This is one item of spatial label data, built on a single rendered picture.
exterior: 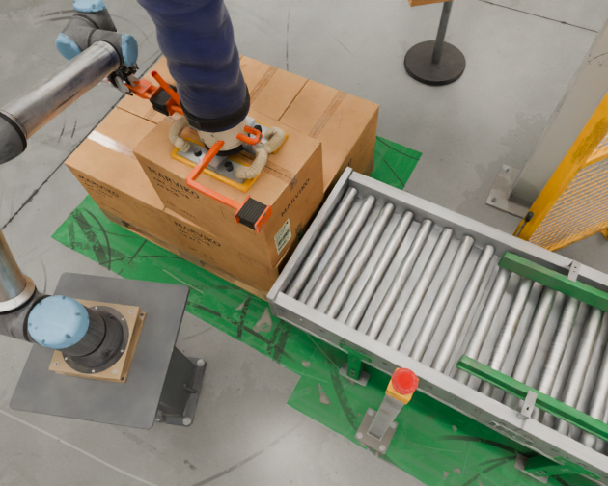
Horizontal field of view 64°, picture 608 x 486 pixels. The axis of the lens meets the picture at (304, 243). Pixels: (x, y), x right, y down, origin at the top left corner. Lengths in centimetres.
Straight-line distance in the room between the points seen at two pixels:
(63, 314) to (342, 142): 143
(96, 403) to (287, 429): 94
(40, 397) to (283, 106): 164
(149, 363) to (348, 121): 143
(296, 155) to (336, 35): 203
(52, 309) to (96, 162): 113
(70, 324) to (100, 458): 115
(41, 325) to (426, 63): 279
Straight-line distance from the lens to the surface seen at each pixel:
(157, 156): 194
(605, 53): 224
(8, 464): 281
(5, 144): 128
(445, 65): 355
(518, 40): 388
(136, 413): 177
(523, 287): 212
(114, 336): 175
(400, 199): 214
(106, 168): 253
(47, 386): 192
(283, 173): 178
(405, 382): 138
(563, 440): 195
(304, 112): 250
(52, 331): 158
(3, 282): 160
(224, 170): 179
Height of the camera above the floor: 238
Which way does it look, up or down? 62 degrees down
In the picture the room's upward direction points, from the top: 7 degrees counter-clockwise
